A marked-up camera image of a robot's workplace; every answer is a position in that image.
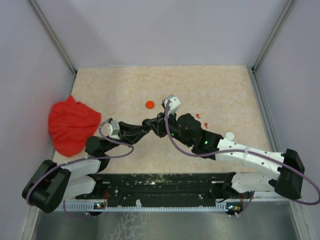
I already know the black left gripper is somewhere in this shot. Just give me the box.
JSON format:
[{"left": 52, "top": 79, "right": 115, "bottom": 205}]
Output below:
[{"left": 102, "top": 120, "right": 150, "bottom": 154}]

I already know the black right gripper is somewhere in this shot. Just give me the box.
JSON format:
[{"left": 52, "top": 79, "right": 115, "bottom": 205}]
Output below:
[{"left": 147, "top": 109, "right": 193, "bottom": 148}]

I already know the black round charging case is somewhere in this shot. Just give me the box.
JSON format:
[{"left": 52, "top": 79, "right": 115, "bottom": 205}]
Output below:
[{"left": 142, "top": 119, "right": 151, "bottom": 130}]

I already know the white round charging case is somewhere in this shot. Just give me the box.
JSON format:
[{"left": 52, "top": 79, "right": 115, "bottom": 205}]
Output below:
[{"left": 224, "top": 132, "right": 235, "bottom": 141}]

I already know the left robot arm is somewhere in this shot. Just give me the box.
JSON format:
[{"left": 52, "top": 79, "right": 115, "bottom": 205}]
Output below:
[{"left": 22, "top": 118, "right": 151, "bottom": 213}]

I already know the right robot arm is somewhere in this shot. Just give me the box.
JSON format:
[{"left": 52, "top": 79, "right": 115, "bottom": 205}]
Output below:
[{"left": 142, "top": 113, "right": 305, "bottom": 200}]

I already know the red crumpled cloth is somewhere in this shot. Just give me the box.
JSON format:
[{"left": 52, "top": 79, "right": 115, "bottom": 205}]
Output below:
[{"left": 47, "top": 95, "right": 102, "bottom": 158}]

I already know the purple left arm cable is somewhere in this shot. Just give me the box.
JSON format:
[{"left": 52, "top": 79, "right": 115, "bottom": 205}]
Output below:
[{"left": 26, "top": 123, "right": 135, "bottom": 220}]

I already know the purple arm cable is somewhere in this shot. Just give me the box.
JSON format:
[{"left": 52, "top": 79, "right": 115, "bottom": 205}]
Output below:
[
  {"left": 163, "top": 99, "right": 320, "bottom": 218},
  {"left": 26, "top": 123, "right": 135, "bottom": 220}
]

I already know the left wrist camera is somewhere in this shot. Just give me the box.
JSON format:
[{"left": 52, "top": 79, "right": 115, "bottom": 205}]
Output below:
[{"left": 107, "top": 120, "right": 120, "bottom": 140}]

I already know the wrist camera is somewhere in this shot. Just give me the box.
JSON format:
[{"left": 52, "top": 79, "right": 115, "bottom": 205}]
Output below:
[
  {"left": 161, "top": 94, "right": 181, "bottom": 115},
  {"left": 107, "top": 120, "right": 120, "bottom": 140}
]

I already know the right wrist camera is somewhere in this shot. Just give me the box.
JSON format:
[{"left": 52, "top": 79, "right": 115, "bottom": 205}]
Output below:
[{"left": 161, "top": 94, "right": 181, "bottom": 115}]

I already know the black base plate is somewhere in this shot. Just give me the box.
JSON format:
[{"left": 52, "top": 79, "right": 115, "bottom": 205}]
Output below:
[{"left": 76, "top": 172, "right": 253, "bottom": 215}]

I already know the white slotted cable duct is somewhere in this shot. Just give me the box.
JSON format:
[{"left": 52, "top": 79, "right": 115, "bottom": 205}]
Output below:
[{"left": 55, "top": 200, "right": 242, "bottom": 214}]

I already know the aluminium side rail right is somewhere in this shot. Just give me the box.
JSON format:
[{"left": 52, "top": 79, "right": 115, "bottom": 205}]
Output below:
[{"left": 247, "top": 67, "right": 286, "bottom": 153}]

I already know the aluminium corner post left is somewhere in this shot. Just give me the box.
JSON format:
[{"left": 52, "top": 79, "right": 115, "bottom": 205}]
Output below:
[{"left": 27, "top": 0, "right": 78, "bottom": 76}]

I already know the aluminium corner post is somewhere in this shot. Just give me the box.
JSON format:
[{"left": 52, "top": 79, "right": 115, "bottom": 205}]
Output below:
[
  {"left": 251, "top": 0, "right": 296, "bottom": 73},
  {"left": 27, "top": 0, "right": 78, "bottom": 76}
]

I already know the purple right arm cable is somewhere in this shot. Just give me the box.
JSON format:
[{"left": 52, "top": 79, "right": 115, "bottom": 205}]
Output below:
[{"left": 163, "top": 99, "right": 320, "bottom": 218}]

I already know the aluminium corner post right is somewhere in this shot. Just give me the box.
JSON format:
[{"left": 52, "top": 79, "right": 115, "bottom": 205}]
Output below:
[{"left": 251, "top": 0, "right": 296, "bottom": 73}]

